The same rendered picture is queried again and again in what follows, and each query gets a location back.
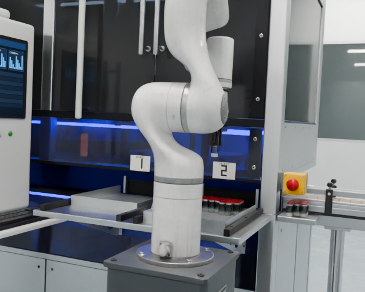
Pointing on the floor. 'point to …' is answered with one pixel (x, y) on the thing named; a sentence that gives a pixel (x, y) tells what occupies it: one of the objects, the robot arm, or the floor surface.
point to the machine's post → (273, 143)
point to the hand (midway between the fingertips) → (215, 138)
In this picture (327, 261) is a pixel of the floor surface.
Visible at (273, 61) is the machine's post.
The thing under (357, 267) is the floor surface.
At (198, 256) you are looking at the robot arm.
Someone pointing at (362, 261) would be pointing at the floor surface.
